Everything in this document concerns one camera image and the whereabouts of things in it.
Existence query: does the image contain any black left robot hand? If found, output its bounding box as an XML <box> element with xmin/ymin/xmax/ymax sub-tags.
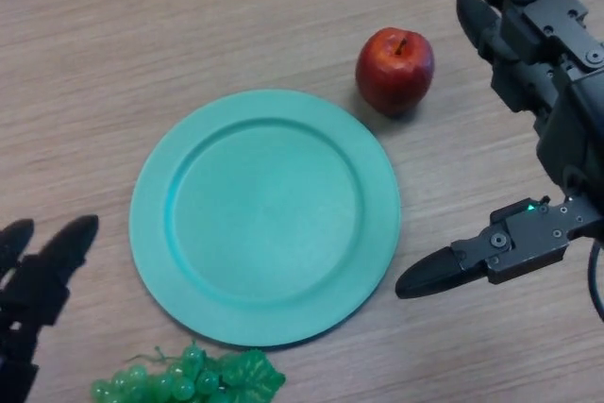
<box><xmin>0</xmin><ymin>213</ymin><xmax>100</xmax><ymax>403</ymax></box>

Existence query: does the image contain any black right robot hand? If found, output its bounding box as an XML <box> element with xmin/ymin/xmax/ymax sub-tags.
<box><xmin>394</xmin><ymin>0</ymin><xmax>604</xmax><ymax>300</ymax></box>

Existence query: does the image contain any green grapes bunch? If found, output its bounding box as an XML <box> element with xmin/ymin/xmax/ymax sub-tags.
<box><xmin>90</xmin><ymin>340</ymin><xmax>287</xmax><ymax>403</ymax></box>

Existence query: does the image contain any green round plate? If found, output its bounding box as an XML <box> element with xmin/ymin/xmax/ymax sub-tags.
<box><xmin>128</xmin><ymin>89</ymin><xmax>402</xmax><ymax>347</ymax></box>

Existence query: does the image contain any red apple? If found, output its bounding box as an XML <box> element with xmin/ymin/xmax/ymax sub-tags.
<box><xmin>355</xmin><ymin>27</ymin><xmax>436</xmax><ymax>117</ymax></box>

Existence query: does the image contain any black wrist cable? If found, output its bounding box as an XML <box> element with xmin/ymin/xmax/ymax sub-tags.
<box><xmin>586</xmin><ymin>241</ymin><xmax>604</xmax><ymax>320</ymax></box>

